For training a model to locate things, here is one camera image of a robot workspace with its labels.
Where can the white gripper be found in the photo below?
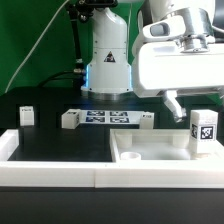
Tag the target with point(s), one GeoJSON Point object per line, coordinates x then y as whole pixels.
{"type": "Point", "coordinates": [161, 68]}

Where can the white square tabletop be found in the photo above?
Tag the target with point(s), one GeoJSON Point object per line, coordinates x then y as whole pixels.
{"type": "Point", "coordinates": [142, 145]}

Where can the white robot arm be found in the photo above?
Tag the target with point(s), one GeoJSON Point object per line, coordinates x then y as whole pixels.
{"type": "Point", "coordinates": [109, 74]}

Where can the white U-shaped obstacle fence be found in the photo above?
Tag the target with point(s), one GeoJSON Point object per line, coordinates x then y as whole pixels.
{"type": "Point", "coordinates": [152, 174]}

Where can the sheet of fiducial tags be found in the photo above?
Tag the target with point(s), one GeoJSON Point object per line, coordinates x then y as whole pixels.
{"type": "Point", "coordinates": [110, 117]}

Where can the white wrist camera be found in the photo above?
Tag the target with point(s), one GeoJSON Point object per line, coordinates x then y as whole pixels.
{"type": "Point", "coordinates": [165, 30]}

